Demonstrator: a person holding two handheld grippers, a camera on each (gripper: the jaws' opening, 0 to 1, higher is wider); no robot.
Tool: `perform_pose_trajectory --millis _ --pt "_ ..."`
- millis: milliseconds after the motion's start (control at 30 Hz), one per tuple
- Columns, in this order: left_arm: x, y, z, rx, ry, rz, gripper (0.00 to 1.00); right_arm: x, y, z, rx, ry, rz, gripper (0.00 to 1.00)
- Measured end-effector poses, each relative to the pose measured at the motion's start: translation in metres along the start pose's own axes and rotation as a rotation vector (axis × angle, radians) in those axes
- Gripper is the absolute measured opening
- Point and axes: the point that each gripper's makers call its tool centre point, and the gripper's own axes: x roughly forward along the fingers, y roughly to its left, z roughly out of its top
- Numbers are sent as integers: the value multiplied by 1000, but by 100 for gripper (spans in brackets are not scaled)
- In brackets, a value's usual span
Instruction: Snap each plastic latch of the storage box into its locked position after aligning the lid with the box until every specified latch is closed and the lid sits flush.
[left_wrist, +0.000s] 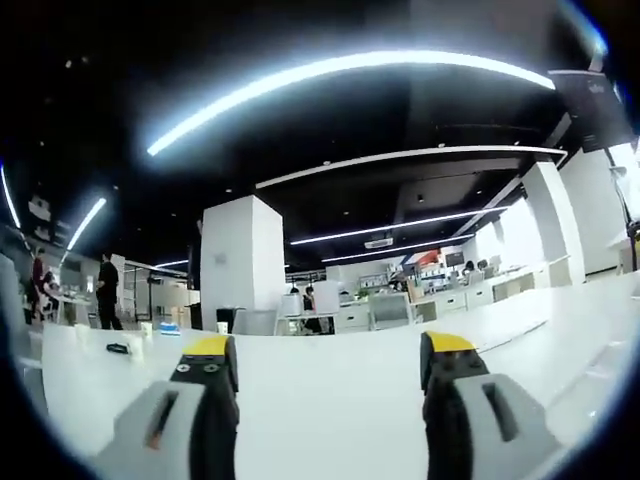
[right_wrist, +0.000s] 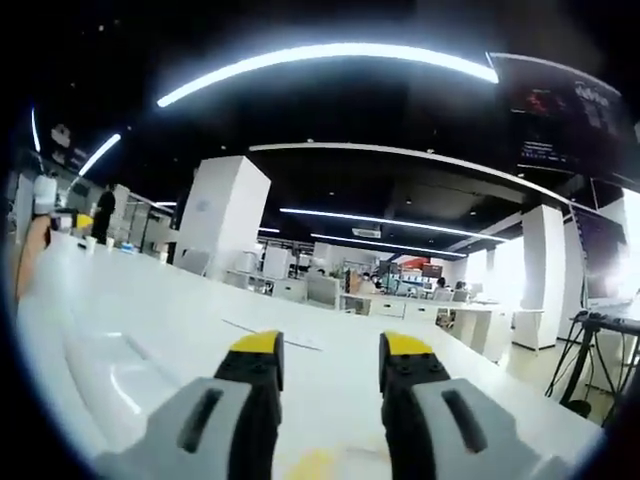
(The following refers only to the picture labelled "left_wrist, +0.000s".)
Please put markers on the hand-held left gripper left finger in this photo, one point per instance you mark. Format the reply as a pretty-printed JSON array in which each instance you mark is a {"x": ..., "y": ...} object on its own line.
[{"x": 172, "y": 415}]

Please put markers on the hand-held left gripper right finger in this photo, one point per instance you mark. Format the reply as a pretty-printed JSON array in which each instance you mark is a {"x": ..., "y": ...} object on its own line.
[{"x": 480, "y": 415}]

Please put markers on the blue tissue box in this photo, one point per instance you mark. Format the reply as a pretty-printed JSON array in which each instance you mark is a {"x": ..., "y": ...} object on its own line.
[{"x": 170, "y": 328}]

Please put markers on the small black object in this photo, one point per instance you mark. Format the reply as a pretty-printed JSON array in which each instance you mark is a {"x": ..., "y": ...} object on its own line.
[{"x": 117, "y": 347}]

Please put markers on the white paper cup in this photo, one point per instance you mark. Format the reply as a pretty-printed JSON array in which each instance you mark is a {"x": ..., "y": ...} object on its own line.
[{"x": 146, "y": 330}]

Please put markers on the white office desk row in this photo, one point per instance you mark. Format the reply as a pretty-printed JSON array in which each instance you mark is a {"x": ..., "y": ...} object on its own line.
[{"x": 480, "y": 292}]

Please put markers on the white square pillar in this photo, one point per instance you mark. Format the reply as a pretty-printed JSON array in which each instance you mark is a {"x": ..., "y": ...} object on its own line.
[{"x": 242, "y": 260}]

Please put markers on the short ceiling light strip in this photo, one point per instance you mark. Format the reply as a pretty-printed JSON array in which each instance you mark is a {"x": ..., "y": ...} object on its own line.
[{"x": 86, "y": 222}]

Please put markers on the black hanging banner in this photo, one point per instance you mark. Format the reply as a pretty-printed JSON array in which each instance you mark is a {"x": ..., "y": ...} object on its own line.
[{"x": 590, "y": 95}]

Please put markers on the long ceiling light strip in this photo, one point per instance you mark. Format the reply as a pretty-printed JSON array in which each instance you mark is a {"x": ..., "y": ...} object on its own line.
[{"x": 320, "y": 75}]

